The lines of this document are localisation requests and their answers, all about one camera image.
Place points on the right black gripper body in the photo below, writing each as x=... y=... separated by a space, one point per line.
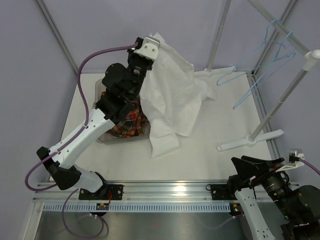
x=261 y=175

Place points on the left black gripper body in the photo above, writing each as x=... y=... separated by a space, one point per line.
x=135 y=66

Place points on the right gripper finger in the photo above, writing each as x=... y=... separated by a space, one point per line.
x=251 y=164
x=242 y=175

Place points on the white shirt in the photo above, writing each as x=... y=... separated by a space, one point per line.
x=171 y=99

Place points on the red plaid shirt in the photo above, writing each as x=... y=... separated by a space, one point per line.
x=133 y=125

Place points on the light blue wire hanger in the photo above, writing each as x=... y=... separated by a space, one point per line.
x=245 y=59

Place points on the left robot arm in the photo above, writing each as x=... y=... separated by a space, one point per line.
x=122 y=89

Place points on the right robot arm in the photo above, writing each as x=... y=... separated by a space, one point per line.
x=300 y=207

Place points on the grey translucent plastic bin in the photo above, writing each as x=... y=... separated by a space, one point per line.
x=108 y=139

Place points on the white clothes rack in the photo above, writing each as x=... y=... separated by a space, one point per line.
x=311 y=59

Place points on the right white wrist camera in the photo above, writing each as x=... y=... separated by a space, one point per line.
x=295 y=160

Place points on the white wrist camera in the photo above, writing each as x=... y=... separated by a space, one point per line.
x=149 y=48
x=295 y=160

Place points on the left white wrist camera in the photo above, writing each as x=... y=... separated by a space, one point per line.
x=149 y=48

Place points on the left aluminium frame post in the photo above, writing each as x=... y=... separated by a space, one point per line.
x=48 y=18

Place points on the aluminium frame post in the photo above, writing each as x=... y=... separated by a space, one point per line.
x=275 y=35
x=48 y=18

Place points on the right aluminium frame post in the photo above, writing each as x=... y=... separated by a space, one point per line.
x=275 y=35

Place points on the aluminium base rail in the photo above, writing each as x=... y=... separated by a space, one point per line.
x=153 y=192

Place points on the white slotted cable duct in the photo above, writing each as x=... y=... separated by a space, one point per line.
x=138 y=207

